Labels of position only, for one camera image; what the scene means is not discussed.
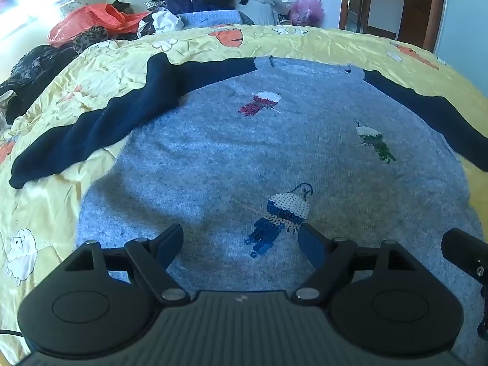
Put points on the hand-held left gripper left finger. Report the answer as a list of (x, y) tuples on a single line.
[(172, 241)]

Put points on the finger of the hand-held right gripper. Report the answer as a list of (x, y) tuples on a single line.
[(463, 249)]

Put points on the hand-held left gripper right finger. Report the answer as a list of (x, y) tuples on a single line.
[(308, 246)]

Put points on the grey sweater with navy sleeves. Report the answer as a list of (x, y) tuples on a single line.
[(267, 152)]

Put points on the yellow carrot print bed sheet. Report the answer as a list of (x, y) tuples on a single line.
[(76, 72)]

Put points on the leopard print cloth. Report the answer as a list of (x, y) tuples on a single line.
[(89, 38)]

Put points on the white and black cloth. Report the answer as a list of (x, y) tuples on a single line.
[(162, 21)]

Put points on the black clothing heap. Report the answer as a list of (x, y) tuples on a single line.
[(34, 68)]

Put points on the blue knit sweater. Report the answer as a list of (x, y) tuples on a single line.
[(209, 19)]

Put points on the red plastic bag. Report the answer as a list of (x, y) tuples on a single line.
[(87, 21)]

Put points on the pink plastic bag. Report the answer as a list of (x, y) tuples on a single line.
[(307, 9)]

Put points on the navy garment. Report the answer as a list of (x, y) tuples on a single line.
[(190, 3)]

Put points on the dark olive cloth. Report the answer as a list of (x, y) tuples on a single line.
[(122, 7)]

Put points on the grey jacket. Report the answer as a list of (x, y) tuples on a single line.
[(263, 7)]

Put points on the brown wooden door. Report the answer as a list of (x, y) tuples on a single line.
[(419, 3)]

